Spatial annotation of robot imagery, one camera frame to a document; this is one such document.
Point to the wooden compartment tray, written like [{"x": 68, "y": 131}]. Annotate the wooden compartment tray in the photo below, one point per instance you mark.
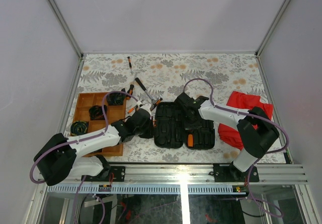
[{"x": 87, "y": 100}]

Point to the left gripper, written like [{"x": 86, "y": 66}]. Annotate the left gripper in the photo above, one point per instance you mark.
[{"x": 150, "y": 135}]

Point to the aluminium front rail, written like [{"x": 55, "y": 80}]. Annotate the aluminium front rail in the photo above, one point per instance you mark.
[{"x": 173, "y": 179}]

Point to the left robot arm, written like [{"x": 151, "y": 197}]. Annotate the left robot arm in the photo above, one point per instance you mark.
[{"x": 62, "y": 156}]

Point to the black plastic tool case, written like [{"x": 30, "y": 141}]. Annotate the black plastic tool case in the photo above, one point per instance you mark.
[{"x": 172, "y": 129}]

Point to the black orange handle screwdriver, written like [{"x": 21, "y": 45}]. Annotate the black orange handle screwdriver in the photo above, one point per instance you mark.
[{"x": 131, "y": 88}]

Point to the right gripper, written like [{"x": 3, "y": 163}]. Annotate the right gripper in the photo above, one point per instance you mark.
[{"x": 187, "y": 128}]

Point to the dark patterned rolled cloth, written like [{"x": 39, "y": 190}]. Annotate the dark patterned rolled cloth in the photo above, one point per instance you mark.
[{"x": 115, "y": 99}]

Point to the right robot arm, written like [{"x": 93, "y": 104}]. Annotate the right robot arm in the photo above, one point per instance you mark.
[{"x": 256, "y": 130}]

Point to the large orange screwdriver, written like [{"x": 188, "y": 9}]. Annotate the large orange screwdriver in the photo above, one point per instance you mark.
[{"x": 190, "y": 140}]

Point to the claw hammer black handle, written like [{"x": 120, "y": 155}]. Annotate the claw hammer black handle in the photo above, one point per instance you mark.
[{"x": 153, "y": 100}]

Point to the small precision screwdriver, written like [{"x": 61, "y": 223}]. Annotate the small precision screwdriver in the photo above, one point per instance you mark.
[
  {"x": 156, "y": 103},
  {"x": 130, "y": 65}
]

